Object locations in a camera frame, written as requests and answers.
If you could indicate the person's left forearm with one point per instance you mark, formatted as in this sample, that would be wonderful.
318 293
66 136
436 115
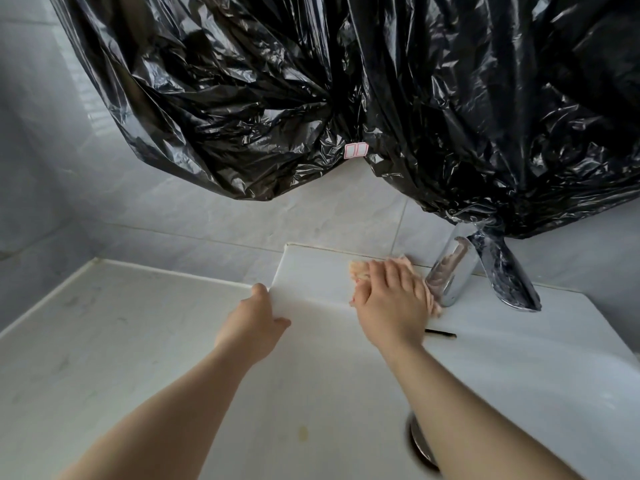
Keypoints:
175 414

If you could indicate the white ceramic sink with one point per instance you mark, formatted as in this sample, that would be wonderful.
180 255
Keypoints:
325 384

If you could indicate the person's right middle finger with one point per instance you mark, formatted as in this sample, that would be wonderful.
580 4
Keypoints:
391 274

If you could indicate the person's right thumb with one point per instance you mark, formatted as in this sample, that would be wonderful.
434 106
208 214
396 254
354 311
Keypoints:
359 298

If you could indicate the peach cleaning cloth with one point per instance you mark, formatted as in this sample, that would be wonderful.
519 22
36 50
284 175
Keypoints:
356 272

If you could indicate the person's right hand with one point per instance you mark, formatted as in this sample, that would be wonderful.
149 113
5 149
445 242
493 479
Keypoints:
392 314

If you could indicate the black plastic bag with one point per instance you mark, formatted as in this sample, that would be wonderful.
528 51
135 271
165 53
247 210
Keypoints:
215 94
500 104

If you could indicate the person's left hand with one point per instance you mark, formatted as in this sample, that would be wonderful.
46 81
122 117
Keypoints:
247 327

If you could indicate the person's right little finger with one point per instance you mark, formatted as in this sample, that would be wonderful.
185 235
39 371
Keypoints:
417 289

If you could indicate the black hairpin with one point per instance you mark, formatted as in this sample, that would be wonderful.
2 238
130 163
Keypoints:
441 334

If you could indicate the chrome faucet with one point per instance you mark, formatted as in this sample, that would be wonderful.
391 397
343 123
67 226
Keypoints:
452 267

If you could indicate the person's left thumb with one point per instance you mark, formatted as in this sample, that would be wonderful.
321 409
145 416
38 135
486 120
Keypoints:
282 323

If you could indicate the white red-edged sticker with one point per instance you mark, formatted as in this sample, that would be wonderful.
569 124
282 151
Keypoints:
356 150

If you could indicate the chrome sink drain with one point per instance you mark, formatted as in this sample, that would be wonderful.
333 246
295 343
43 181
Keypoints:
420 447

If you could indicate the person's right forearm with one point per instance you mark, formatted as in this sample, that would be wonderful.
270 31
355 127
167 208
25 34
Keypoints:
465 419

